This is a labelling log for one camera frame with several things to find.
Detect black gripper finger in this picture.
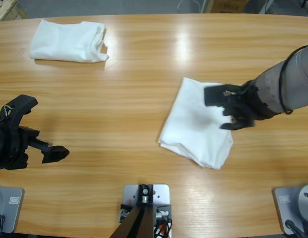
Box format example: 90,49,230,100
219,119,256,131
29,137,70,164

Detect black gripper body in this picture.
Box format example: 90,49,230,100
0,122,41,171
222,83,271,126

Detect white t-shirt with black logo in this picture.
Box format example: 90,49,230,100
157,77,234,171

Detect grey metal stand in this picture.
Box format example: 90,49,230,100
257,0,272,15

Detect brown cardboard box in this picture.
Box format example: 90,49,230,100
214,0,249,13

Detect wooden pallet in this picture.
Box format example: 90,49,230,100
0,0,28,22

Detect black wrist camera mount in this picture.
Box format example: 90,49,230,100
0,94,39,127
204,84,229,108

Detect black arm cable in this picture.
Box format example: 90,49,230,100
279,44,308,115

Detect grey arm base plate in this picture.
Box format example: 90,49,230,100
272,186,308,235
0,187,25,233

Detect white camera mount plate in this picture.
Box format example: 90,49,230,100
123,183,171,206

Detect black mount clamp bracket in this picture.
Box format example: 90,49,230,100
119,203,173,238

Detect dark camera mount post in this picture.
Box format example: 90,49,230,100
111,183,155,238

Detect orange cable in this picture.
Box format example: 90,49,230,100
153,222,172,238

